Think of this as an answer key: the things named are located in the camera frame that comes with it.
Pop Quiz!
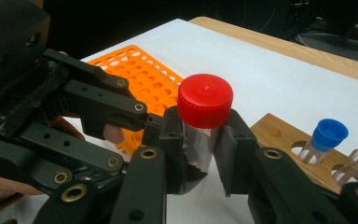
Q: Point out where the orange plastic tube rack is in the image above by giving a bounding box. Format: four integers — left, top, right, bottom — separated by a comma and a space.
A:
87, 45, 186, 157

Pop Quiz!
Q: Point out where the red cap test tube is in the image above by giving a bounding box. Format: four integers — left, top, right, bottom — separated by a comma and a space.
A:
176, 73, 234, 200

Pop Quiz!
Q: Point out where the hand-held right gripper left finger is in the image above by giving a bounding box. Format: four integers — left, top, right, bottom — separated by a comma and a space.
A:
166, 105, 209, 195

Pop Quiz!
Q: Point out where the white table mat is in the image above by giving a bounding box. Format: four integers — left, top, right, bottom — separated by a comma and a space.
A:
12, 18, 358, 224

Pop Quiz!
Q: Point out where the wooden test tube rack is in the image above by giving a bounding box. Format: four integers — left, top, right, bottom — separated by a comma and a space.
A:
251, 112, 358, 194

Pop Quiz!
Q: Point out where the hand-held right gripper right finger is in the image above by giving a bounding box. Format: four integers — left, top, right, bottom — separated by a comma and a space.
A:
213, 107, 259, 198

